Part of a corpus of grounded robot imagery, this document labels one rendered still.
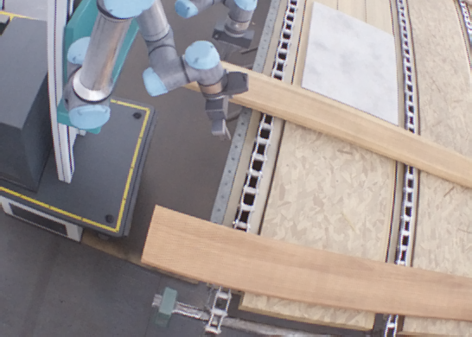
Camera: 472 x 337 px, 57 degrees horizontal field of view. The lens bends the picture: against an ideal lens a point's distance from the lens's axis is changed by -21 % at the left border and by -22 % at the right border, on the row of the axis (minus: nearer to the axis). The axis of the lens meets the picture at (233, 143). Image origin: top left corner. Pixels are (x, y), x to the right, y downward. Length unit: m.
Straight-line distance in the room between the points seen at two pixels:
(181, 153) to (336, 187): 1.11
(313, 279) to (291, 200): 0.32
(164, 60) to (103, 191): 1.04
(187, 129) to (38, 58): 1.18
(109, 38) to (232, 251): 0.80
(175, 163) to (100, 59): 1.62
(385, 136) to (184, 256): 0.93
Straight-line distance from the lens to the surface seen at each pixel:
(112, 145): 2.38
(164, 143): 2.79
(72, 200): 2.24
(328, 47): 2.31
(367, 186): 1.95
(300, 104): 1.97
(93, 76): 1.22
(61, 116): 1.55
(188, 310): 1.63
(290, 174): 1.85
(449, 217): 2.13
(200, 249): 1.60
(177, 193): 2.65
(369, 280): 1.74
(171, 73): 1.31
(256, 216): 1.75
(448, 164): 2.20
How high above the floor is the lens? 2.34
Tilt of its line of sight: 55 degrees down
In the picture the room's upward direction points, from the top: 22 degrees clockwise
